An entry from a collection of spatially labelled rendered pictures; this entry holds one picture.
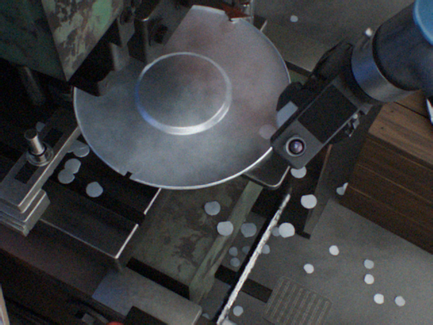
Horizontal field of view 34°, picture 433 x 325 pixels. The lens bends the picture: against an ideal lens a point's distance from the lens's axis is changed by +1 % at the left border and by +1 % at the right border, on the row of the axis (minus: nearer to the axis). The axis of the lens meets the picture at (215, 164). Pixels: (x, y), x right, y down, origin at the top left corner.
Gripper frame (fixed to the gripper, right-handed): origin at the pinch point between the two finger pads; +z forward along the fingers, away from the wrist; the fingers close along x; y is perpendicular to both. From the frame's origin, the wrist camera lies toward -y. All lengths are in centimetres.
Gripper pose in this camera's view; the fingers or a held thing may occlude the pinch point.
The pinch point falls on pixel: (283, 131)
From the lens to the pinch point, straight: 92.1
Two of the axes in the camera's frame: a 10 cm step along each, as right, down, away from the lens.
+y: 5.6, -7.3, 3.9
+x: -7.5, -6.5, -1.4
